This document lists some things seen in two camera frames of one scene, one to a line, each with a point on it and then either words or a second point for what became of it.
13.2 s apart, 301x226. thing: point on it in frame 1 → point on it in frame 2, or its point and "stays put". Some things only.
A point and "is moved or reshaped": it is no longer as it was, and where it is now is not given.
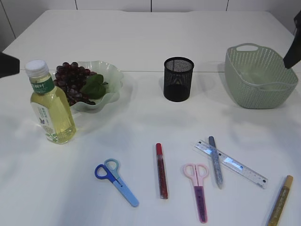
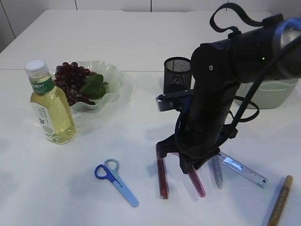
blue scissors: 108,171 stays put
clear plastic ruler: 241,169 stays put
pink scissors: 197,173 is moved or reshaped
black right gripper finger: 293,54 → 199,135
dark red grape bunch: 78,84 stays put
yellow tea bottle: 50,104 stays put
